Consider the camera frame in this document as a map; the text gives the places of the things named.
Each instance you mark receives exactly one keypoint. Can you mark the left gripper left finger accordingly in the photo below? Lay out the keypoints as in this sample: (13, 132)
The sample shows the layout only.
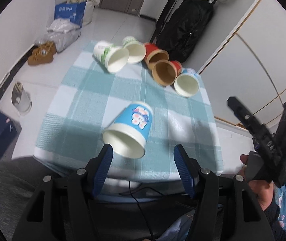
(104, 160)

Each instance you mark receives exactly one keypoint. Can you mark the red paper cup rear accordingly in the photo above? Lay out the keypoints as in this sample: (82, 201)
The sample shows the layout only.
(153, 55)

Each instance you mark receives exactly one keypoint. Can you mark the red paper cup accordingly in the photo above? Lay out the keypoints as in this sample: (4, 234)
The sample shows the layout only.
(165, 72)
(153, 55)

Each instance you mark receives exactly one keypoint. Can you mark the red paper cup front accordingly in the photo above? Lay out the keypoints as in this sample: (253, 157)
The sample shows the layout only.
(165, 72)

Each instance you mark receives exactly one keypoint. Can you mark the brown shoes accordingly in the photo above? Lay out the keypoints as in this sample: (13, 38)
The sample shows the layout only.
(43, 54)

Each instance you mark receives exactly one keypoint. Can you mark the blue paper cup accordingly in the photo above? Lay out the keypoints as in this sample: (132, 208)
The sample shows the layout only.
(187, 84)
(129, 132)

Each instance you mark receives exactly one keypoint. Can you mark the person right hand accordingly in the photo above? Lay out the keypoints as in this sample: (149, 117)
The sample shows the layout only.
(262, 189)

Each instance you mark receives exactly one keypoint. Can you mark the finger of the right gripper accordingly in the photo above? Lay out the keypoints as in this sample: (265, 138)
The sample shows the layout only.
(263, 140)

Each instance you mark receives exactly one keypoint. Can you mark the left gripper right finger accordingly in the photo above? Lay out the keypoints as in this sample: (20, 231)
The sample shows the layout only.
(185, 169)

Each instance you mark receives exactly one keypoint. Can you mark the grey plastic bag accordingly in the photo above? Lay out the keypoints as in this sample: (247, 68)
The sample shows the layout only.
(62, 33)

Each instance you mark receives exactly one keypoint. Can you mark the green white paper cup left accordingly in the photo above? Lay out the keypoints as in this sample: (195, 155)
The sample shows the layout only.
(112, 57)

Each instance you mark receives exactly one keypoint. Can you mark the black backpack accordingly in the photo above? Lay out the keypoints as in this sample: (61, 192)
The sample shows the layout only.
(184, 29)

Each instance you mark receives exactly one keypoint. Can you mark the green white paper cup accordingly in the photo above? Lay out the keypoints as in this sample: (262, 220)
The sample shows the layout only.
(137, 50)
(112, 57)

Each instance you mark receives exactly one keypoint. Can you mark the blue cardboard box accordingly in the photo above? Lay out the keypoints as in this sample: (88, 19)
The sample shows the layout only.
(68, 11)

